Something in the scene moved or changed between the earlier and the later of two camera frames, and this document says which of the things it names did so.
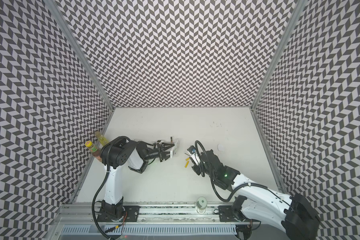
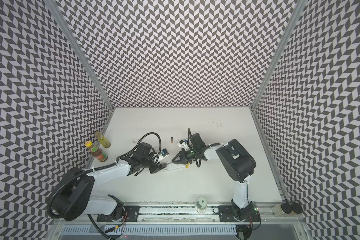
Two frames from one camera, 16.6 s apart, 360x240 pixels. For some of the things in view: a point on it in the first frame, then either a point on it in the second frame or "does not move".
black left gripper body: x=158 y=153 to x=148 y=164
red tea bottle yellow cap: x=94 y=150 does not move
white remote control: x=173 y=151 to x=173 y=166
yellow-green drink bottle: x=103 y=141 does not move
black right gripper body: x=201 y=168 to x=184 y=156
